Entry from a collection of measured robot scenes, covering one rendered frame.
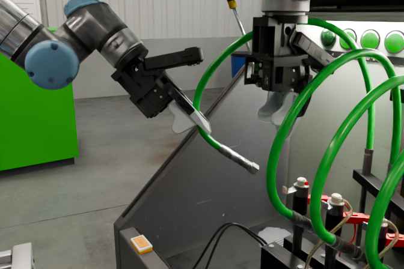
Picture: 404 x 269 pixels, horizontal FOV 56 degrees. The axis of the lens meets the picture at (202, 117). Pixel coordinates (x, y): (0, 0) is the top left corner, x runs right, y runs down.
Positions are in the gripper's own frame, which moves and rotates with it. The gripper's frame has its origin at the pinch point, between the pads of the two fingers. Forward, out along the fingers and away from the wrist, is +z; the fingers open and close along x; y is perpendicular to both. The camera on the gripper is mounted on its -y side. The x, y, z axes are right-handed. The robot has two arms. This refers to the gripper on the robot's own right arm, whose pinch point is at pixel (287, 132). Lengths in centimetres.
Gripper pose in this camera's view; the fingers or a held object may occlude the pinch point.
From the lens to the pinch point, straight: 69.1
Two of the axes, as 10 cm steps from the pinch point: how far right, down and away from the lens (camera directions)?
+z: 0.0, 9.6, 2.6
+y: -8.5, 1.4, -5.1
